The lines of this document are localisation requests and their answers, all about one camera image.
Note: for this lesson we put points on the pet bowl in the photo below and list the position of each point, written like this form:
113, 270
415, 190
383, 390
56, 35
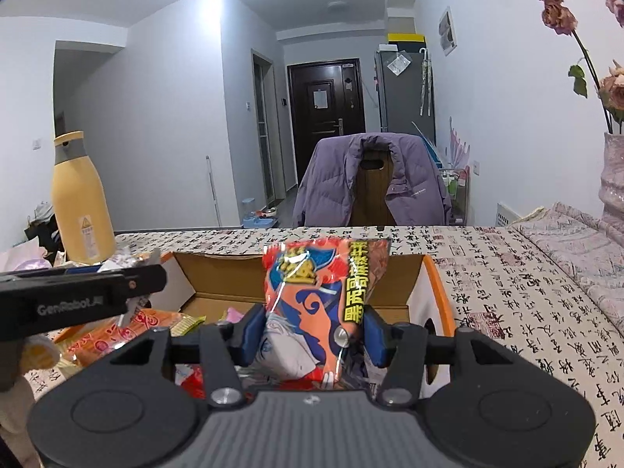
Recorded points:
267, 219

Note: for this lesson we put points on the dried pink roses bouquet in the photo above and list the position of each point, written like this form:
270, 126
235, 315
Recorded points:
560, 14

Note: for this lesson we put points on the white folded umbrella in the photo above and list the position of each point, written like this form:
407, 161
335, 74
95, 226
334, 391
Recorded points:
428, 83

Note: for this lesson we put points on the person's left forearm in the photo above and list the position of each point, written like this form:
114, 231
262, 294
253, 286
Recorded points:
12, 424

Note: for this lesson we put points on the dark entrance door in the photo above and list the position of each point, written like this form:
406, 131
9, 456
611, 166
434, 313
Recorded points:
317, 146

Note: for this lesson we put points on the wooden chair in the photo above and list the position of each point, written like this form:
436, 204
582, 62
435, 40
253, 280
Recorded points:
373, 195

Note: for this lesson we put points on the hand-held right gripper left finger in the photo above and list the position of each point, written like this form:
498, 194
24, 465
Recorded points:
253, 331

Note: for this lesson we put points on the white wall heater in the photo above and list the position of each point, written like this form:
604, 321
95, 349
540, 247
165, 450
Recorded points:
507, 214

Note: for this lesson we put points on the pet water dispenser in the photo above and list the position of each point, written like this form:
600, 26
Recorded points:
248, 214

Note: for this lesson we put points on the small white packet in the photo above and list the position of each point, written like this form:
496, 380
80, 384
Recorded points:
117, 263

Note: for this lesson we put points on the dark clothes pile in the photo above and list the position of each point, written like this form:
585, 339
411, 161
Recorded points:
46, 239

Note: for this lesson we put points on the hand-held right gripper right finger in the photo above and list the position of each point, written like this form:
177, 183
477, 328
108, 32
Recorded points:
378, 341

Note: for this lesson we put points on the wall picture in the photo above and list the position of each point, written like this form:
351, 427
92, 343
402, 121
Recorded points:
447, 31

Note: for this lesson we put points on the blue folded rack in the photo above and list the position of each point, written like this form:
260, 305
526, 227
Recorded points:
426, 144

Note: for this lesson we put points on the pink ribbed vase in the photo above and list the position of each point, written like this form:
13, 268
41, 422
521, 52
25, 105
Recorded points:
614, 175

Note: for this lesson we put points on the yellow box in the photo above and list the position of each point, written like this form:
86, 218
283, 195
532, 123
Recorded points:
407, 39

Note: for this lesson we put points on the small trolley rack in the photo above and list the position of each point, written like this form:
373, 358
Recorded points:
456, 190

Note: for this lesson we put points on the pinkish white plastic bag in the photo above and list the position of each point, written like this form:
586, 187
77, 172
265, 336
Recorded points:
24, 261

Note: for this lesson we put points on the large orange striped snack packet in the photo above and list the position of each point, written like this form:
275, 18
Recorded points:
97, 341

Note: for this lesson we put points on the white paper notice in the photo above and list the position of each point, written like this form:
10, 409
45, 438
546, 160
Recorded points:
320, 98

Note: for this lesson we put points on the clear plastic sleeve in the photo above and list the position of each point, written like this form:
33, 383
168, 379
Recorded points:
398, 64

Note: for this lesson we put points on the grey refrigerator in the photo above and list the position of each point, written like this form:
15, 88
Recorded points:
404, 102

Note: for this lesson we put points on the white wall outlet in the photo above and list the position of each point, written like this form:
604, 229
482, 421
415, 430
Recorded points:
476, 168

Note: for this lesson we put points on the folded printed cloth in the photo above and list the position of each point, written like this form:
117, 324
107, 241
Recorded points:
575, 243

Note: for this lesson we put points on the orange blue cartoon snack packet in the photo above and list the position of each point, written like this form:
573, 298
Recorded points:
312, 312

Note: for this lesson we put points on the orange cardboard box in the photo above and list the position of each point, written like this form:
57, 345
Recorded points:
219, 278

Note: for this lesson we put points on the silver snack packet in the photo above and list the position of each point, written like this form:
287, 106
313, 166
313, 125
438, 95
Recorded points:
129, 312

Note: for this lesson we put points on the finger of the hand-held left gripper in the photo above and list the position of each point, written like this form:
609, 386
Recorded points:
141, 285

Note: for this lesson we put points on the grey interior door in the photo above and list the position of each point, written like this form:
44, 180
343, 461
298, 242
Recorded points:
263, 131

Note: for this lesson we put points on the purple puffer jacket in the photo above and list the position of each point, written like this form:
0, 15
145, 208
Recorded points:
326, 180

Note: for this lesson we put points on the yellow thermos bottle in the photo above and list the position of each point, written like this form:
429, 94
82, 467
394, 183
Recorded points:
80, 204

